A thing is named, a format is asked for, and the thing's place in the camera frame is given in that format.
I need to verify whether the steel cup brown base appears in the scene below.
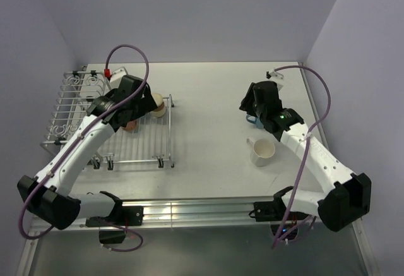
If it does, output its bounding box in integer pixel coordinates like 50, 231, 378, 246
150, 93, 166, 118

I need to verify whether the blue mug with handle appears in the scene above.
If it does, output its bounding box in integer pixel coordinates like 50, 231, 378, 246
246, 114, 264, 129

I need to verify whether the pink mug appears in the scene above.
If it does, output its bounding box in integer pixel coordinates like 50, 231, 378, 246
122, 120, 138, 131

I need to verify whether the white mug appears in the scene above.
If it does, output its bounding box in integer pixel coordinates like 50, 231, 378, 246
246, 137, 275, 167

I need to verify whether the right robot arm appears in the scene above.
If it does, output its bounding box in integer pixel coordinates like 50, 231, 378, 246
239, 81, 372, 232

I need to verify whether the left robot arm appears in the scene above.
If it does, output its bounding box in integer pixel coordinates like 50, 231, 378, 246
17, 75, 157, 230

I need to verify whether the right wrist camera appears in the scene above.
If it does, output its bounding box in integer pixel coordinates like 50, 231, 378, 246
266, 69, 285, 91

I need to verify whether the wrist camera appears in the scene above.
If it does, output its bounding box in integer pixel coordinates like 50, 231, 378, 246
266, 69, 285, 91
104, 67, 128, 88

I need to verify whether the metal wire dish rack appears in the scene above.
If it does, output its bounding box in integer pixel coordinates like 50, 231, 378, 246
40, 70, 175, 171

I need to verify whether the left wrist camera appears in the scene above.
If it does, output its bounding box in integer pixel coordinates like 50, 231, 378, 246
104, 67, 128, 88

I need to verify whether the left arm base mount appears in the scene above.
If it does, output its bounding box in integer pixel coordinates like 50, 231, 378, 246
81, 192, 149, 253

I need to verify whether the aluminium rail frame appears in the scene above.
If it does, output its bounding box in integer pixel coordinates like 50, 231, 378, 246
21, 62, 379, 275

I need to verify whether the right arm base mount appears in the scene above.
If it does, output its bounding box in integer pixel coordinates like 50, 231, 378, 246
248, 200, 308, 242

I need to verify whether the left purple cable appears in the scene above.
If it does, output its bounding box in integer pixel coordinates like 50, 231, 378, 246
19, 44, 149, 253

